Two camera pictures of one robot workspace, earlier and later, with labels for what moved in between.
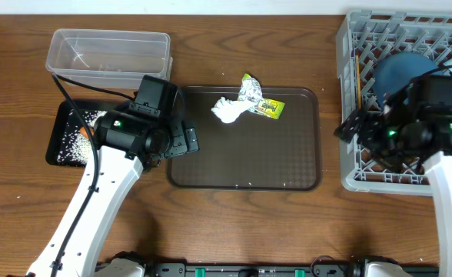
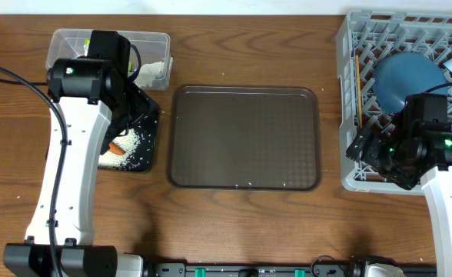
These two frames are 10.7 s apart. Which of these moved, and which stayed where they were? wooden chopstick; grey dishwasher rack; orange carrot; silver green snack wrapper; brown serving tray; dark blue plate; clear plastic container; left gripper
Moved: silver green snack wrapper; left gripper; orange carrot
Stayed: dark blue plate; clear plastic container; wooden chopstick; brown serving tray; grey dishwasher rack
